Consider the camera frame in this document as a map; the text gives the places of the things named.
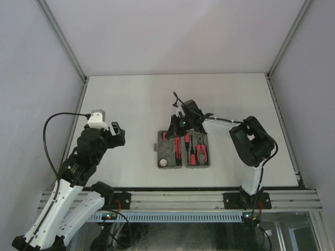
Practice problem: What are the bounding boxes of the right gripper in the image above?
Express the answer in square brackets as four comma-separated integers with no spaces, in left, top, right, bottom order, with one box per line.
[166,114,194,139]

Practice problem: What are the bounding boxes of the red utility knife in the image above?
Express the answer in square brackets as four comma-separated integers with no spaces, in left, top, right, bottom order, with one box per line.
[175,137,182,166]

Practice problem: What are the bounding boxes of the grey plastic tool case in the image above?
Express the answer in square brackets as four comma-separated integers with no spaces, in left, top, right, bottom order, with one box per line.
[154,130,210,169]

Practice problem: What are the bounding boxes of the red black pliers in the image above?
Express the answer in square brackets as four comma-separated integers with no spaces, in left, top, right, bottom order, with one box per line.
[196,136,208,165]

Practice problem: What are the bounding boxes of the red screwdriver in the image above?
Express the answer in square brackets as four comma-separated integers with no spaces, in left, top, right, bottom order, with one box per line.
[190,136,196,166]
[184,133,190,162]

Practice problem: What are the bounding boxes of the black tape roll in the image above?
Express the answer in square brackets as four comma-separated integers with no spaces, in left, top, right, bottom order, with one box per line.
[159,158,168,167]

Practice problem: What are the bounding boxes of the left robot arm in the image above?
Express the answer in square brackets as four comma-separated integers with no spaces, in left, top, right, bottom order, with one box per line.
[12,122,125,250]

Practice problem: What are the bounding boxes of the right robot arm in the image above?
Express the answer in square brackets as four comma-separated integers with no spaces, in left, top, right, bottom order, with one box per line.
[165,97,278,209]

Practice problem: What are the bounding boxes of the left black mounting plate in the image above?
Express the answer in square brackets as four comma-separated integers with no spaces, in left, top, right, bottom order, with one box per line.
[102,192,131,211]

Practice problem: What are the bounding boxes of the black mounting plate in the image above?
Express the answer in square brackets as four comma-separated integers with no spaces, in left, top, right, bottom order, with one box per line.
[223,192,272,210]
[102,192,131,211]

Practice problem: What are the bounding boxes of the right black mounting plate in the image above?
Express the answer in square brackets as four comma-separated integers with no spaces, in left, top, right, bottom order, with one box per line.
[223,192,272,210]

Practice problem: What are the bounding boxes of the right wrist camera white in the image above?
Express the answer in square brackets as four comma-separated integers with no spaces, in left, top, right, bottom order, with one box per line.
[176,105,184,118]

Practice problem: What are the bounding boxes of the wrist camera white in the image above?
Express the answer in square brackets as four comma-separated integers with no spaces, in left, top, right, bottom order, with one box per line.
[87,109,108,130]
[176,105,184,118]

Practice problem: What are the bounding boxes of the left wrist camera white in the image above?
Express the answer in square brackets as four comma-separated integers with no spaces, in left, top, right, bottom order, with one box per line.
[87,109,108,130]

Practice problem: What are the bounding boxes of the left aluminium frame post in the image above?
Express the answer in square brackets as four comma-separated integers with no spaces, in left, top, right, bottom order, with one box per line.
[35,0,88,163]

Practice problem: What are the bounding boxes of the aluminium frame post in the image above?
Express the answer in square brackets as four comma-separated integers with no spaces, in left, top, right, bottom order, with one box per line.
[265,0,314,172]
[35,0,88,163]

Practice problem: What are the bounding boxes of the grey slotted cable duct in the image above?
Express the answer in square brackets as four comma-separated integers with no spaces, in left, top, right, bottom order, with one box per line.
[87,212,243,223]

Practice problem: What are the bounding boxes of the right black cable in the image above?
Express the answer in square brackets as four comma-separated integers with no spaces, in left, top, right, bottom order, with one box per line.
[172,91,278,210]

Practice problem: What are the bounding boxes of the right aluminium frame post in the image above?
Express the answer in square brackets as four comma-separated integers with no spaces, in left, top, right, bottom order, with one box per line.
[265,0,314,172]

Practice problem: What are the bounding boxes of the aluminium front rail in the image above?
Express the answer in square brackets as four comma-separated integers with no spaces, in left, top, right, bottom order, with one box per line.
[123,190,322,212]

